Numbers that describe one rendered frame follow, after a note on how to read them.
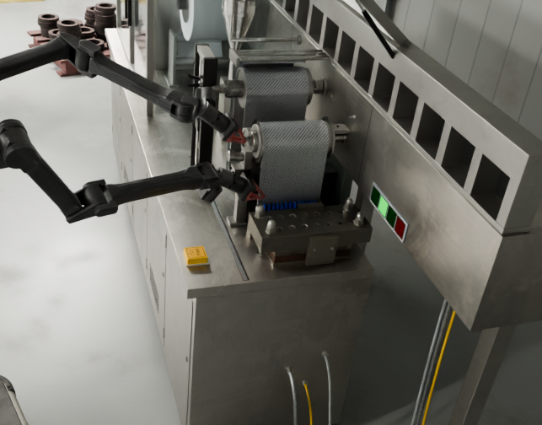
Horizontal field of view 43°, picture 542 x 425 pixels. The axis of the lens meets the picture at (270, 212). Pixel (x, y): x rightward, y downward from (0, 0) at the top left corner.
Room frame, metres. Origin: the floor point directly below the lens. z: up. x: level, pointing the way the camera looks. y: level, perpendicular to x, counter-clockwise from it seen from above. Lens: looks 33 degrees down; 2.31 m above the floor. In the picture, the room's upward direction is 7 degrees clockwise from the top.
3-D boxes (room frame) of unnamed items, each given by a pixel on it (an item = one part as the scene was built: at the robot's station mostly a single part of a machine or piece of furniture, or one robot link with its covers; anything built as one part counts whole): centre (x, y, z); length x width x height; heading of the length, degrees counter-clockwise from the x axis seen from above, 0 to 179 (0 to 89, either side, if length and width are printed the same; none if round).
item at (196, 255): (1.86, 0.23, 0.91); 0.07 x 0.07 x 0.02; 21
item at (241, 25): (2.81, 0.23, 1.18); 0.14 x 0.14 x 0.57
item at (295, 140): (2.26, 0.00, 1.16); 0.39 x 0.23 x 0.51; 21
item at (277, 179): (2.08, -0.06, 1.10); 0.23 x 0.01 x 0.18; 111
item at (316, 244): (1.91, -0.19, 0.96); 0.10 x 0.03 x 0.11; 111
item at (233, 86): (2.32, 0.19, 1.33); 0.06 x 0.06 x 0.06; 21
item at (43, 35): (5.98, 1.66, 0.22); 1.19 x 0.82 x 0.43; 127
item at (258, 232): (1.99, -0.14, 1.00); 0.40 x 0.16 x 0.06; 111
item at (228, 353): (2.99, 0.36, 0.43); 2.52 x 0.64 x 0.86; 21
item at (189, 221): (2.99, 0.38, 0.88); 2.52 x 0.66 x 0.04; 21
